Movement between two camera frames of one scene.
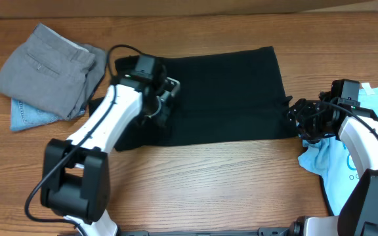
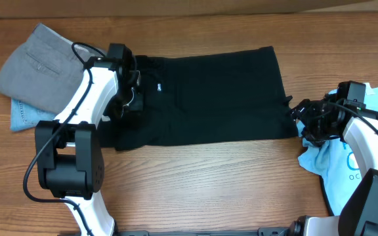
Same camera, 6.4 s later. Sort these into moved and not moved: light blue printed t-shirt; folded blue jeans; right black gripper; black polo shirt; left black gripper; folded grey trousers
Moved: left black gripper; black polo shirt
Not moved: folded grey trousers; right black gripper; folded blue jeans; light blue printed t-shirt
